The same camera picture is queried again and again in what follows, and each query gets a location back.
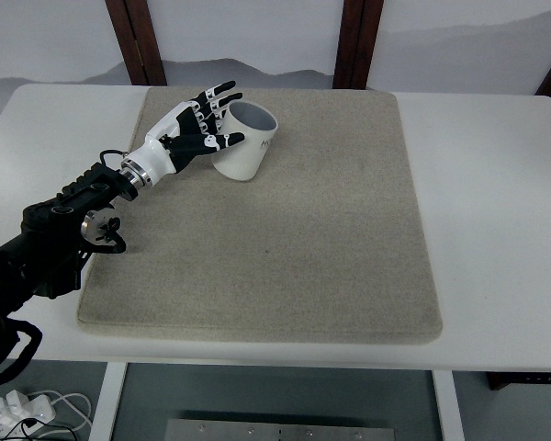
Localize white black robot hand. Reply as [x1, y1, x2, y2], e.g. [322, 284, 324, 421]
[126, 81, 245, 180]

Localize white ribbed cup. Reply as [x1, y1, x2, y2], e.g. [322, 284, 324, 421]
[211, 100, 278, 181]

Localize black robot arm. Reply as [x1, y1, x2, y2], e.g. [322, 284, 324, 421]
[0, 81, 244, 333]

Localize beige fabric mat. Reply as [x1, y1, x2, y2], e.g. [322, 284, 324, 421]
[77, 89, 443, 345]

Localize white table leg left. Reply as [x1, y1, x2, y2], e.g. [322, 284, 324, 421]
[88, 362, 128, 441]

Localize white table leg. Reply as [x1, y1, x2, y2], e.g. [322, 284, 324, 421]
[88, 362, 128, 441]
[432, 370, 465, 441]

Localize white power strip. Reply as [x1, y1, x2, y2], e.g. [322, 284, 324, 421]
[0, 390, 56, 439]

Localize white table leg right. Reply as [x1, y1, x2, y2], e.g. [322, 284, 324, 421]
[432, 370, 465, 441]

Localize left brown wooden post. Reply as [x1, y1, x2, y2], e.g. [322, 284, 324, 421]
[105, 0, 167, 86]

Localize middle brown wooden post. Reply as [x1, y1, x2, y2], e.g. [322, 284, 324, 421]
[332, 0, 385, 90]

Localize black sleeved cable loop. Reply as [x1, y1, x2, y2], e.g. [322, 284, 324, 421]
[0, 316, 44, 386]

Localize white power cable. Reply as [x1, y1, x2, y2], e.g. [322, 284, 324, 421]
[25, 390, 94, 433]

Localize metal base plate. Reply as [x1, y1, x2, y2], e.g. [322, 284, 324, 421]
[164, 419, 396, 441]

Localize black cable on floor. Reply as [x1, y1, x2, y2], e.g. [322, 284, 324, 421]
[0, 415, 77, 441]

